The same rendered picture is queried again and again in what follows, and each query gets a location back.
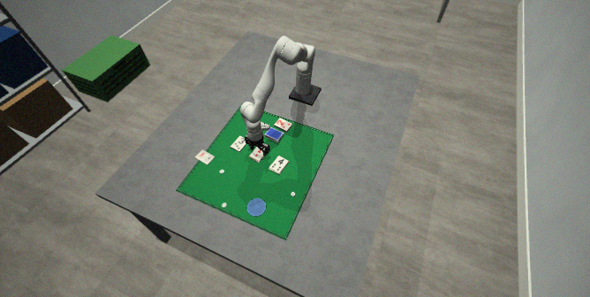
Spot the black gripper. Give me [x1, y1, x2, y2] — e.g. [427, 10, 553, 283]
[245, 135, 270, 156]

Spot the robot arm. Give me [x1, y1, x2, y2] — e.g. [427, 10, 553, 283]
[240, 36, 315, 141]

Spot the blue round disc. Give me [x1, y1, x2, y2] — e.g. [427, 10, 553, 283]
[247, 198, 266, 217]

